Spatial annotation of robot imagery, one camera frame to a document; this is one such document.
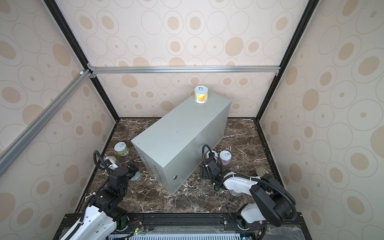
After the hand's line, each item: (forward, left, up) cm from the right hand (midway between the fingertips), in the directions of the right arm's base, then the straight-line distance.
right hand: (208, 169), depth 92 cm
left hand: (-2, +41, +14) cm, 43 cm away
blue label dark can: (-6, +46, +23) cm, 52 cm away
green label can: (+12, +55, +5) cm, 57 cm away
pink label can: (+6, -11, +4) cm, 13 cm away
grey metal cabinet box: (-8, +17, +33) cm, 38 cm away
